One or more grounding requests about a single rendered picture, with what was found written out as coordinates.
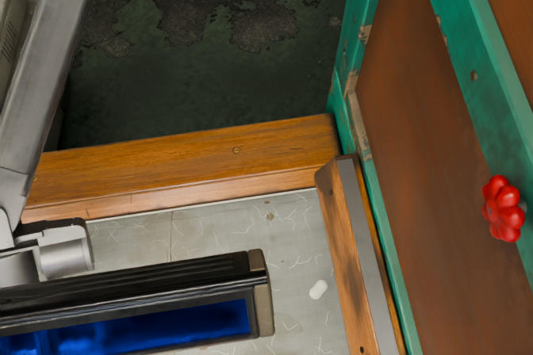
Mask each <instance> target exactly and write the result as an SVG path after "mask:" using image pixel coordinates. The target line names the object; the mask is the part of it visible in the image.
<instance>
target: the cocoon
mask: <svg viewBox="0 0 533 355"><path fill-rule="evenodd" d="M327 288H328V284H327V282H326V281H323V280H319V281H317V282H316V284H315V285H314V286H313V287H312V288H311V289H310V292H309V295H310V296H311V297H312V298H313V299H315V300H317V299H319V298H320V297H321V296H322V294H323V293H324V292H325V291H326V290H327Z"/></svg>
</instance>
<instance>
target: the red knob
mask: <svg viewBox="0 0 533 355"><path fill-rule="evenodd" d="M481 195H482V197H483V199H484V201H485V204H484V205H483V207H482V215H483V216H484V218H485V219H486V220H488V221H489V222H490V225H489V229H490V232H491V234H492V236H493V237H495V238H496V239H503V240H504V241H505V242H516V241H517V240H518V239H519V238H520V236H521V230H520V227H522V226H523V224H524V223H525V213H526V211H527V205H526V202H525V201H524V199H523V198H520V192H519V190H518V189H517V188H516V187H515V186H513V185H509V182H508V179H507V178H506V177H504V176H503V175H499V174H497V175H495V176H492V177H491V178H490V180H489V183H487V184H485V185H484V186H483V188H482V190H481Z"/></svg>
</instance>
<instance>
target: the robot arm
mask: <svg viewBox="0 0 533 355"><path fill-rule="evenodd" d="M92 2H93V0H38V2H37V4H36V8H35V11H34V14H33V18H32V20H31V24H30V26H29V31H28V33H27V36H26V38H25V42H24V45H23V48H22V50H21V54H20V57H19V60H18V63H17V67H16V70H15V72H14V75H13V79H12V82H11V84H10V88H9V91H8V94H7V97H6V101H5V104H4V106H3V109H2V113H1V116H0V288H4V287H9V286H14V285H19V284H30V283H35V282H40V280H39V274H38V272H37V268H36V263H35V259H34V256H33V249H34V252H35V255H36V261H37V264H38V267H39V270H40V273H41V274H44V275H45V277H46V279H47V281H50V280H54V279H57V278H61V277H68V276H71V275H75V274H79V273H85V272H89V271H93V270H94V255H93V247H92V246H91V241H90V233H89V232H88V229H87V226H86V221H85V220H84V219H83V218H81V217H72V218H68V219H56V220H48V221H46V219H44V220H40V221H36V222H32V223H22V221H21V215H22V213H23V211H24V209H25V205H26V202H27V200H28V197H29V193H30V190H31V188H32V185H33V184H32V183H33V179H34V176H35V173H36V169H37V167H38V164H39V161H40V157H41V154H42V151H43V150H44V145H45V142H46V139H47V137H48V133H49V130H50V127H51V125H52V121H53V118H54V116H55V114H56V110H57V107H58V104H59V100H60V98H61V95H62V92H63V88H64V86H65V83H66V81H67V76H68V74H69V71H70V69H71V64H72V62H73V59H74V57H75V53H76V50H77V47H78V45H79V41H80V38H81V35H82V31H83V29H84V26H85V24H86V19H87V17H88V14H89V12H90V7H91V5H92Z"/></svg>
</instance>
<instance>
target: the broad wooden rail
mask: <svg viewBox="0 0 533 355"><path fill-rule="evenodd" d="M337 155H343V152H342V149H341V146H340V141H339V136H338V132H337V128H336V123H335V118H334V116H333V114H332V113H325V114H319V115H312V116H302V117H296V118H289V119H284V120H273V121H267V122H261V123H255V124H245V125H238V126H232V127H226V128H216V129H209V130H204V131H198V132H187V133H181V134H175V135H169V136H158V137H152V138H146V139H136V140H129V141H124V142H118V143H107V144H101V145H95V146H89V147H79V148H72V149H66V150H61V151H50V152H44V153H42V154H41V157H40V161H39V164H38V167H37V169H36V173H35V176H34V179H33V183H32V184H33V185H32V188H31V190H30V193H29V197H28V200H27V202H26V205H25V209H24V211H23V213H22V215H21V221H22V223H32V222H36V221H40V220H44V219H46V221H48V220H56V219H68V218H72V217H81V218H83V219H84V220H85V221H91V220H96V219H107V218H113V217H118V216H128V215H134V214H140V213H145V212H155V211H161V210H167V209H172V208H182V207H188V206H194V205H199V204H209V203H215V202H221V201H227V200H236V199H242V198H248V197H258V196H263V195H269V194H275V193H285V192H291V191H296V190H302V189H312V188H316V184H315V181H314V174H315V173H316V172H317V171H318V170H319V169H320V168H321V167H322V166H323V165H325V164H326V163H327V162H328V161H330V160H331V159H332V158H333V157H335V156H337Z"/></svg>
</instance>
